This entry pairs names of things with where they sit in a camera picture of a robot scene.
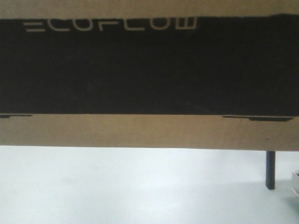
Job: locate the black table leg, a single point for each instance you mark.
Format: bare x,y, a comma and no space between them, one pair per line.
270,170

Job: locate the brown EcoFlow cardboard box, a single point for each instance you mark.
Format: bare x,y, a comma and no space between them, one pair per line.
211,74

